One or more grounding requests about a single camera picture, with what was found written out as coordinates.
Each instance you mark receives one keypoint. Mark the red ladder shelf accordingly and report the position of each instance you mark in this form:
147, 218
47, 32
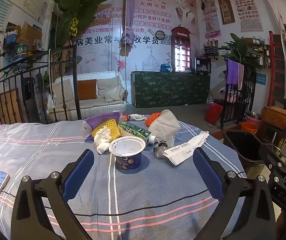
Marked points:
279, 75

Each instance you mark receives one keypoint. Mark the blue bag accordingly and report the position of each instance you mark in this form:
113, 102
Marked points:
166, 68

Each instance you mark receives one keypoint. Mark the brown tower wall poster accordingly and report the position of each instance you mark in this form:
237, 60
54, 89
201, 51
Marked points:
225, 5

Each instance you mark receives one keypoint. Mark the white cushion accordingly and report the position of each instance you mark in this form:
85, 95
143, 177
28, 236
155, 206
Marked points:
110, 88
63, 91

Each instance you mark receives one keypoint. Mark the brown padded stool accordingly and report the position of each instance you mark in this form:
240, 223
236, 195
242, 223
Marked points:
277, 116

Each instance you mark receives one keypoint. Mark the orange foam fruit net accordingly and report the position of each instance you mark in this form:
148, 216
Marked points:
151, 120

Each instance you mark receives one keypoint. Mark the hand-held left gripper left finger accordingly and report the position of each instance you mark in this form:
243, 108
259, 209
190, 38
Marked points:
79, 172

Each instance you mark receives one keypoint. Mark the white crumpled tissue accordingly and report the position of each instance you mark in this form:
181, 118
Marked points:
103, 140

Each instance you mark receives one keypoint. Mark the red phone booth cabinet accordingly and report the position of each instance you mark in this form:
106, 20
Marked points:
181, 47

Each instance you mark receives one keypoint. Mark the eyebrow chart wall poster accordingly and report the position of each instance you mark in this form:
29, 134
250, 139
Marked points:
245, 7

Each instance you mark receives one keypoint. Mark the purple plastic bag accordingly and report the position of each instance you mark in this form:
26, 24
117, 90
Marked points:
95, 120

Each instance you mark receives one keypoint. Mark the black metal rack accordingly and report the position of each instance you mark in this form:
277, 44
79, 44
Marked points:
248, 92

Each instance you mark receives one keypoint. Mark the white printed paper sleeve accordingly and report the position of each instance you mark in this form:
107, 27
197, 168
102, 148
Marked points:
183, 148

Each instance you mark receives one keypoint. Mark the purple towel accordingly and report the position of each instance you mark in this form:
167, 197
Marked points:
232, 71

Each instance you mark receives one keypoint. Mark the teal bucket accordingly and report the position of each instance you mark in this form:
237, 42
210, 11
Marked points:
21, 51

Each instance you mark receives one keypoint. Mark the white crumpled paper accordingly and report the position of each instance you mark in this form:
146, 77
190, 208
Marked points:
138, 116

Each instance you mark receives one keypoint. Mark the pink towel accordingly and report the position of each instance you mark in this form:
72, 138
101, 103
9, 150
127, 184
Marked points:
241, 76

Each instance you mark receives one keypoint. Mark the blue yogurt cup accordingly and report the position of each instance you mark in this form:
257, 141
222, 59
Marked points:
128, 160

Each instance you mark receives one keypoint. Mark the pink portrait wall poster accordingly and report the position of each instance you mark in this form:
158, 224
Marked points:
209, 15

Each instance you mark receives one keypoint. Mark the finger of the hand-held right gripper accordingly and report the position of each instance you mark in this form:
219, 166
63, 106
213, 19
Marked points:
270, 155

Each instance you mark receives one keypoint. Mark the blue white wall poster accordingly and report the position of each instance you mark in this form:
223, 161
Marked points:
1, 13

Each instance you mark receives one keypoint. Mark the crumpled clear plastic wrap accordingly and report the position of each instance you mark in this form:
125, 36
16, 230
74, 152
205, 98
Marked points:
161, 150

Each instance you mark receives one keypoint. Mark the steel basin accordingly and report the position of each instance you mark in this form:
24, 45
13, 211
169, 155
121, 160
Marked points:
253, 115

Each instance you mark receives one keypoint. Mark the wooden board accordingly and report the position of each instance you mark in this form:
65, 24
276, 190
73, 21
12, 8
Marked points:
7, 105

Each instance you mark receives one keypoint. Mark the black trash bin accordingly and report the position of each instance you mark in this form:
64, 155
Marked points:
243, 147

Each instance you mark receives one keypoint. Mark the large printed wall banner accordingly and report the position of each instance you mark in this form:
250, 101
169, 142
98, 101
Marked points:
145, 12

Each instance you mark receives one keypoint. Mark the red crumpled wrapper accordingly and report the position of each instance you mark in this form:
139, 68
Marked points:
126, 117

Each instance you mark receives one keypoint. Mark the red bag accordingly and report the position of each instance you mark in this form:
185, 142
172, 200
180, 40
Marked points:
213, 113

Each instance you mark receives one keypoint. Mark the potted green plant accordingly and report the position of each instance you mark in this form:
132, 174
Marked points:
243, 50

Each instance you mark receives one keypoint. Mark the cardboard box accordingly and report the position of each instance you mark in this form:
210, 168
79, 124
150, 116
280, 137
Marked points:
31, 36

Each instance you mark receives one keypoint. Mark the white face mask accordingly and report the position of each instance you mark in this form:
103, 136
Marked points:
165, 125

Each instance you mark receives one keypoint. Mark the green milk carton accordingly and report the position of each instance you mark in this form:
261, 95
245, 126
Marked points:
133, 130

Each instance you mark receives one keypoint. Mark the wall shelf with bottles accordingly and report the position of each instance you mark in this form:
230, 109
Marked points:
213, 47

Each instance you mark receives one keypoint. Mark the white wicker swing sofa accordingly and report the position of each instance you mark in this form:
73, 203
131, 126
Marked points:
95, 110

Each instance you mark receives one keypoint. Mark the blue wall sign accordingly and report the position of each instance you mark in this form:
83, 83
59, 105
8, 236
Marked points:
260, 78

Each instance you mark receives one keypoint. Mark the pink basin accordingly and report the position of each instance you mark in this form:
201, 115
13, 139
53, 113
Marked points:
254, 122

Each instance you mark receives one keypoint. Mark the green patterned counter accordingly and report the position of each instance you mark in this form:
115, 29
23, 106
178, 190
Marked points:
170, 90

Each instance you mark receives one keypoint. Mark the orange cushion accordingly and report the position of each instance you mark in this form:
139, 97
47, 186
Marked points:
87, 90

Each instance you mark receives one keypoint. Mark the black monitor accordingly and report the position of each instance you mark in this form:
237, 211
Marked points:
202, 65

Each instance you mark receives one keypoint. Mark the yellow foam fruit net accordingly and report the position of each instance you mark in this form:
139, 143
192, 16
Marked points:
105, 126

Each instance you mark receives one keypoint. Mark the orange bucket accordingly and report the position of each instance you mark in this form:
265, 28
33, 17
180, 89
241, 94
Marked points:
249, 128

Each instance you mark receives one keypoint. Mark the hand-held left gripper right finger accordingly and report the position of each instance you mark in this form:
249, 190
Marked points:
206, 172

